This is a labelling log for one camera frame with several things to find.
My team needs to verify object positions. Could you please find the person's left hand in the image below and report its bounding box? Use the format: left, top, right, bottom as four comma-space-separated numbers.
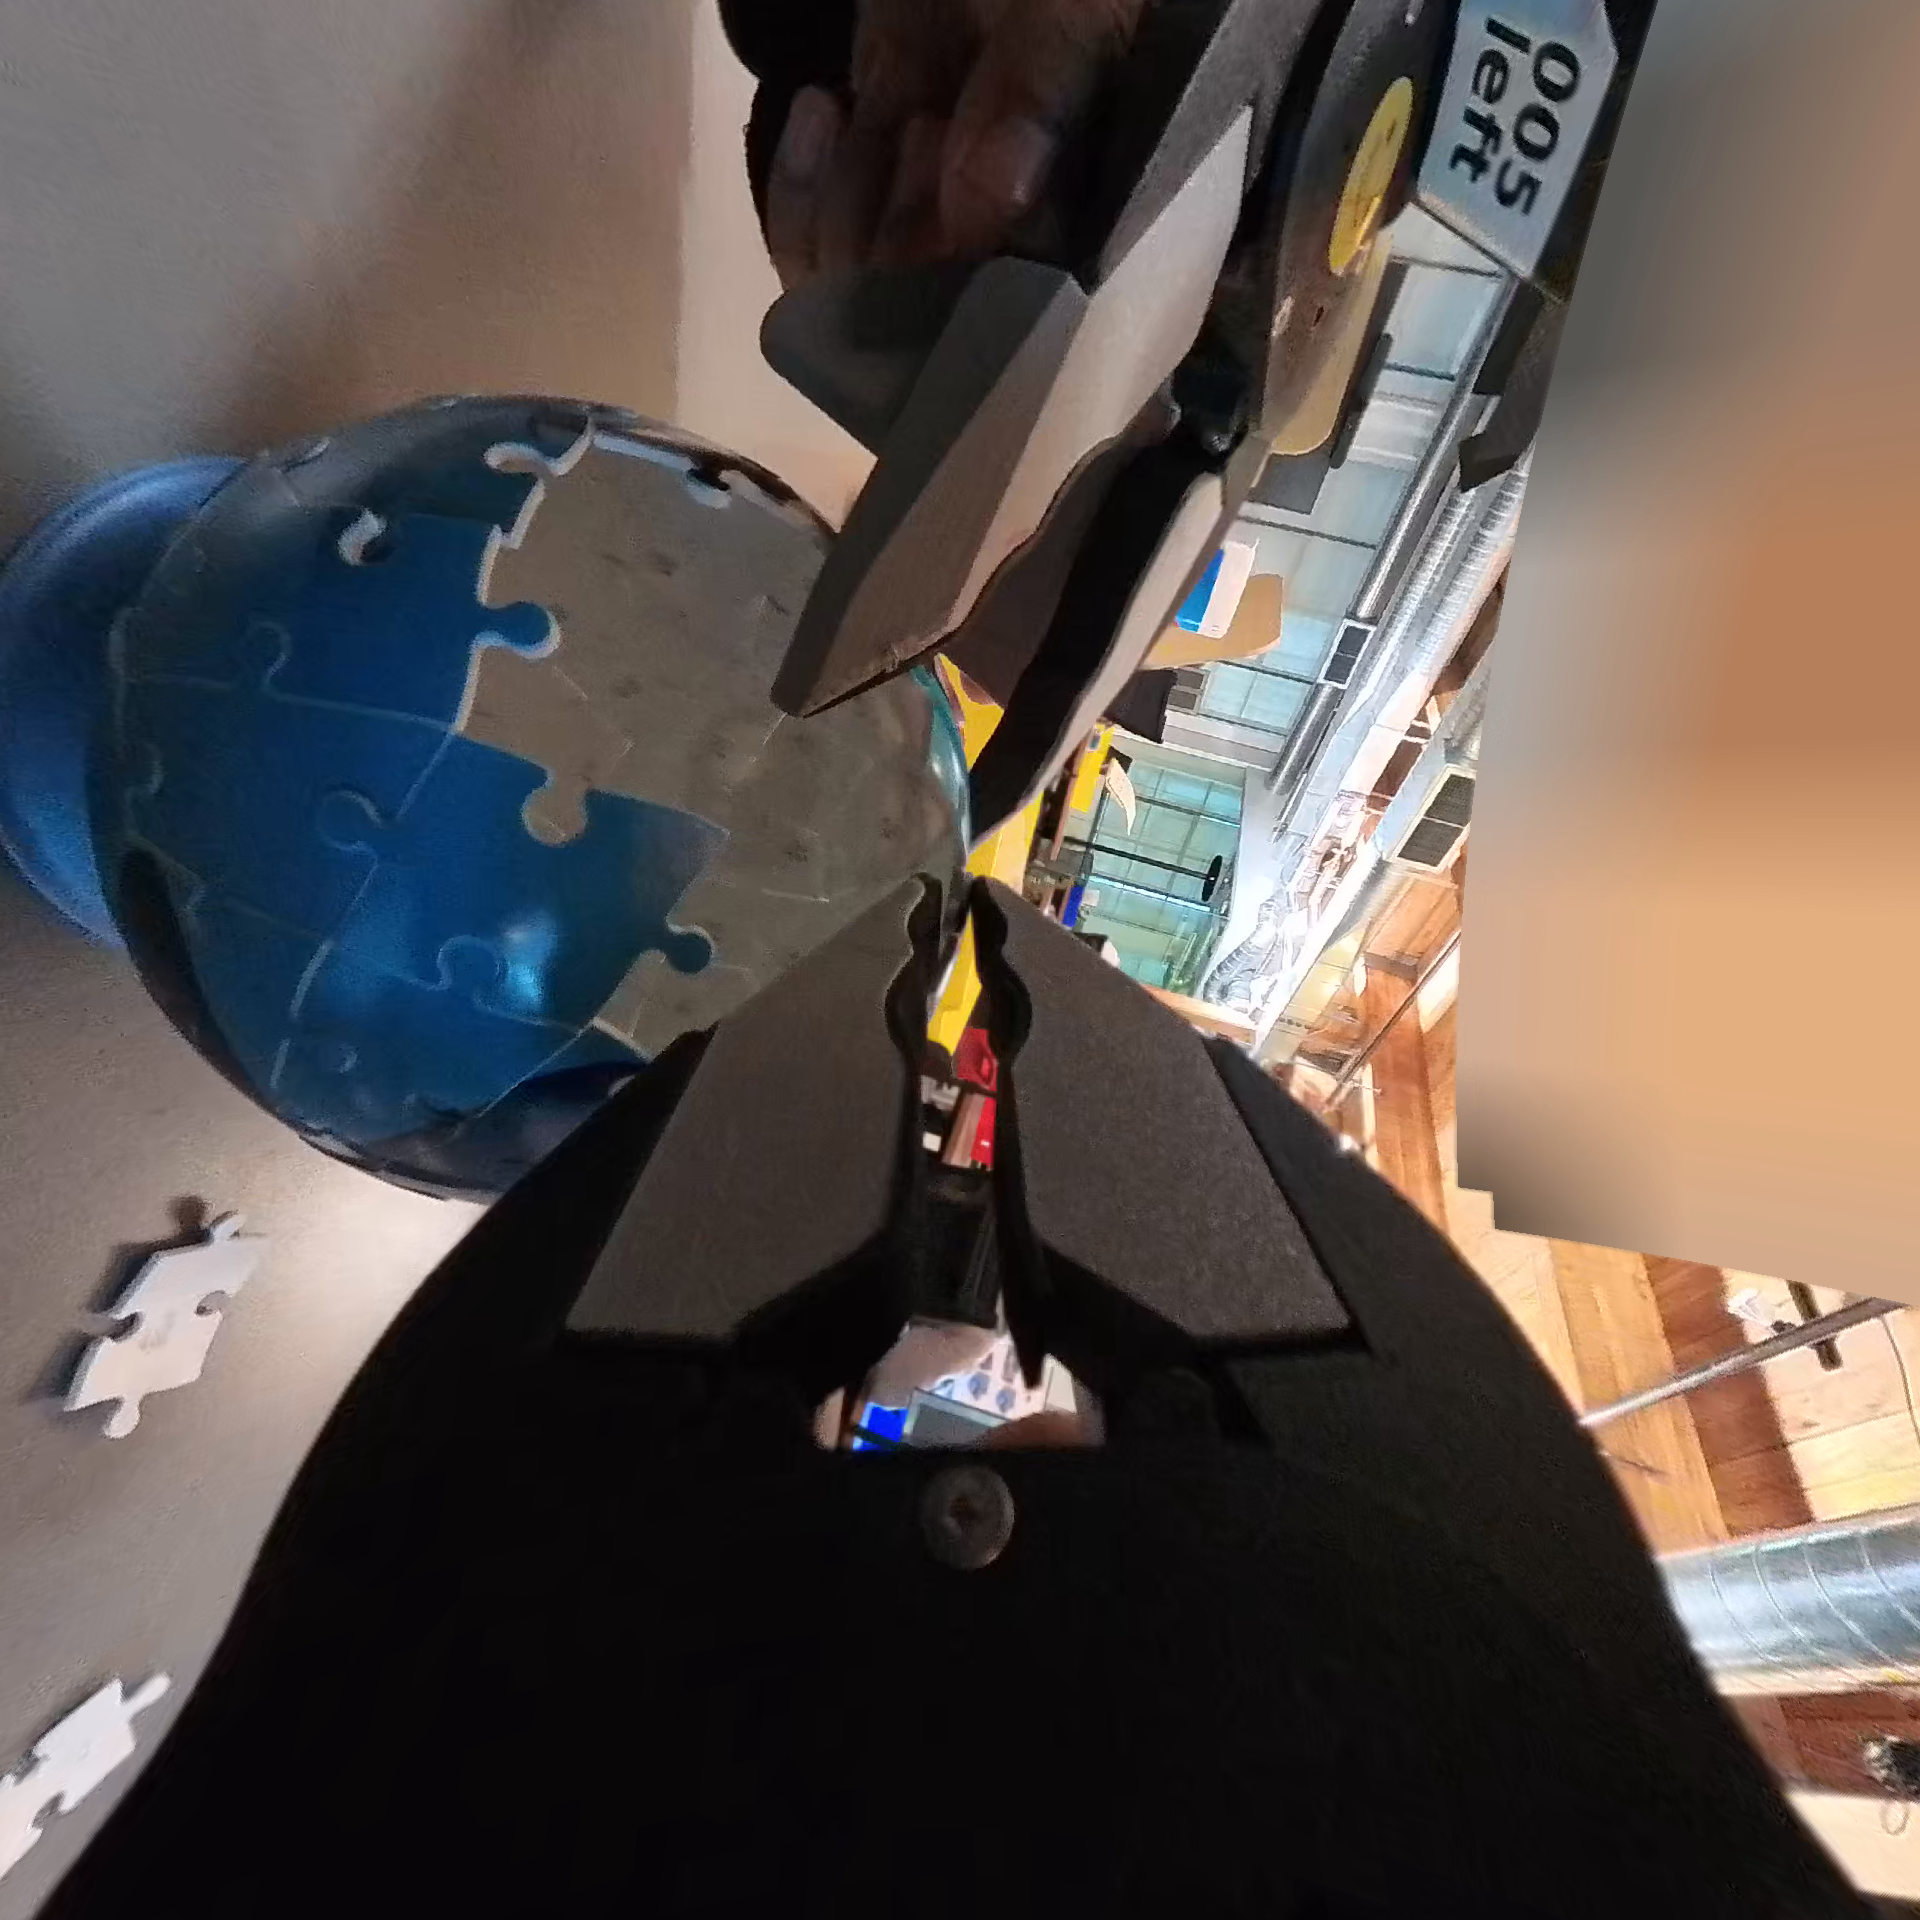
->
767, 0, 1204, 284

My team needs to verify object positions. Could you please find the white puzzle piece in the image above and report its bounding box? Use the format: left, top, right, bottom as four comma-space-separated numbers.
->
64, 1211, 260, 1440
0, 1671, 174, 1840

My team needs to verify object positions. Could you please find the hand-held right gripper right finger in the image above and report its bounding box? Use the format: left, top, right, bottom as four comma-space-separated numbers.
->
967, 879, 1354, 1392

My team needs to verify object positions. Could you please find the metal ventilation duct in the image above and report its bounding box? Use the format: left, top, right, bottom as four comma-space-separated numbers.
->
1658, 1511, 1920, 1697

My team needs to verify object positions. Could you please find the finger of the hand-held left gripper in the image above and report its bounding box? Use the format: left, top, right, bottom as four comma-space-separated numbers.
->
971, 406, 1277, 847
767, 113, 1260, 722

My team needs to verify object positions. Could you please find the blue puzzle ball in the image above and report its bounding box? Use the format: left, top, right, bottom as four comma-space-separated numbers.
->
0, 394, 974, 1203

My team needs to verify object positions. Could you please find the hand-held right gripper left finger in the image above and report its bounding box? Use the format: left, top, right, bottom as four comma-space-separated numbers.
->
564, 879, 951, 1347

